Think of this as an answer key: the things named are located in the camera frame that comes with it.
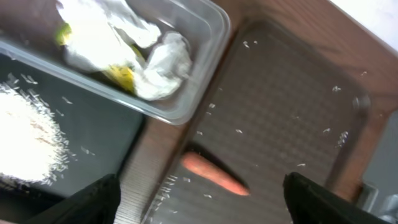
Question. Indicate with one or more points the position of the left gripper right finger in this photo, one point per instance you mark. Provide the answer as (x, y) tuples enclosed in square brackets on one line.
[(310, 203)]

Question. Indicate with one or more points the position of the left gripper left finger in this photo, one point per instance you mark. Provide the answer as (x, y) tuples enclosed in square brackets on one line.
[(95, 204)]

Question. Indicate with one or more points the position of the orange carrot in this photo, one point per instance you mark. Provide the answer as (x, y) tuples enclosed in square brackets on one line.
[(204, 168)]

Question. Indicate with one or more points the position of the yellow snack wrapper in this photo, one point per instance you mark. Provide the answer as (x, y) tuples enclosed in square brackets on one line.
[(122, 76)]

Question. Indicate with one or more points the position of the white tissue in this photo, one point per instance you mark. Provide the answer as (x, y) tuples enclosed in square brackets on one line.
[(117, 14), (167, 66)]

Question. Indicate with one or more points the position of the black waste tray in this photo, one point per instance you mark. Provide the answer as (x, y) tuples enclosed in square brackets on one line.
[(100, 135)]

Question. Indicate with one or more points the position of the white rice pile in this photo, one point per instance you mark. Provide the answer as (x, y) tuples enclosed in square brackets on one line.
[(34, 149)]

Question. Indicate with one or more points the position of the dark brown serving tray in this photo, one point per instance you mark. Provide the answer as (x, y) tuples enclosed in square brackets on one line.
[(277, 107)]

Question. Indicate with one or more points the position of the clear plastic bin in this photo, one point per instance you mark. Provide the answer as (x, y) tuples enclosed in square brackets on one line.
[(28, 27)]

